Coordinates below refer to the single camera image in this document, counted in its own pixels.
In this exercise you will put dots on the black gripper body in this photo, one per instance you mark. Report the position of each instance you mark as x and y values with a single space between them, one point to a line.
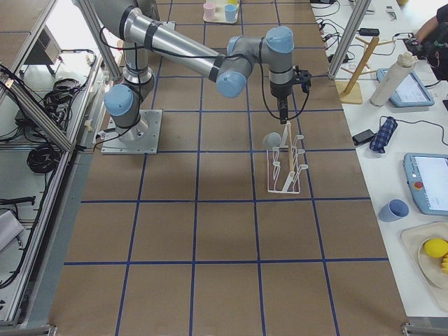
280 91

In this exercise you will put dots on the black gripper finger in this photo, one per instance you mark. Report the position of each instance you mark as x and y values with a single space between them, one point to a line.
282 105

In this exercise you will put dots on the grey-blue plastic cup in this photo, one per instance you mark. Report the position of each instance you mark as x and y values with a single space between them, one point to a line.
271 140

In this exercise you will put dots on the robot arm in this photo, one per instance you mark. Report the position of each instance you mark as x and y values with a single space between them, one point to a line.
137 24

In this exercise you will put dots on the light blue plastic cup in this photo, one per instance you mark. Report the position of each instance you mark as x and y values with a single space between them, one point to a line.
230 12

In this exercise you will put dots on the pink plastic cup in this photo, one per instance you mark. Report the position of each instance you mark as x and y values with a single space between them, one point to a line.
209 8

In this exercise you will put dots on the grey-blue cup on desk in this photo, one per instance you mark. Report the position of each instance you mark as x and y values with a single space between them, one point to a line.
393 211

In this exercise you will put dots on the wooden mug tree stand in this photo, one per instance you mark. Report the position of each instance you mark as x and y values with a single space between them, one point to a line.
350 91

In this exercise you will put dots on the black power adapter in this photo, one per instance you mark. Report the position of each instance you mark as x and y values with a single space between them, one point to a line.
363 137

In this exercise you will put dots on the white plastic tray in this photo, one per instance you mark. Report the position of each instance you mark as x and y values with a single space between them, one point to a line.
221 16

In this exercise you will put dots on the folded blue plaid umbrella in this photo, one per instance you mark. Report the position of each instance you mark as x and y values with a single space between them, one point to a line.
383 136

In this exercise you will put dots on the white cylindrical bottle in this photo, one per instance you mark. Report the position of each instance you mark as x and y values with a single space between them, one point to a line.
393 78

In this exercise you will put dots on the blue teach pendant tablet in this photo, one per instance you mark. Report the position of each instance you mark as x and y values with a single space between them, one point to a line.
411 93

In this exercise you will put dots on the person at desk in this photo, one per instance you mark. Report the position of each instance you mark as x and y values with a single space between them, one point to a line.
427 35

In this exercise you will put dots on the beige tray on desk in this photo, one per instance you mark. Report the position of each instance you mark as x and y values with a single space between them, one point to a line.
413 240

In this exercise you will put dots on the yellow toy lemon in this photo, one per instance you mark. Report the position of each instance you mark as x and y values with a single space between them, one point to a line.
436 247

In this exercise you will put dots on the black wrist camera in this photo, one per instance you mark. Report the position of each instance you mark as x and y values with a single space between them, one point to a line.
303 78

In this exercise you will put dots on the white wire cup rack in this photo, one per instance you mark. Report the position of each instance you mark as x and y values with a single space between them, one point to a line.
284 164

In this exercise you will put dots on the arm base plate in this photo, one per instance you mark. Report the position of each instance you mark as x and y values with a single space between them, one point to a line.
141 139

